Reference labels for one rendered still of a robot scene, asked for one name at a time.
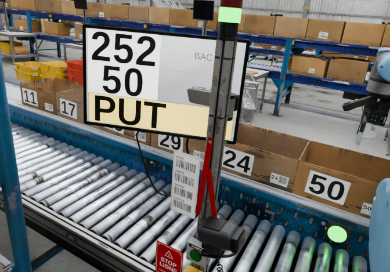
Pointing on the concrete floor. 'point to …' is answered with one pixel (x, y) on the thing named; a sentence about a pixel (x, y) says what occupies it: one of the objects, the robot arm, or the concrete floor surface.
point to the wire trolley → (249, 97)
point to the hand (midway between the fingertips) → (356, 138)
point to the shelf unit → (11, 191)
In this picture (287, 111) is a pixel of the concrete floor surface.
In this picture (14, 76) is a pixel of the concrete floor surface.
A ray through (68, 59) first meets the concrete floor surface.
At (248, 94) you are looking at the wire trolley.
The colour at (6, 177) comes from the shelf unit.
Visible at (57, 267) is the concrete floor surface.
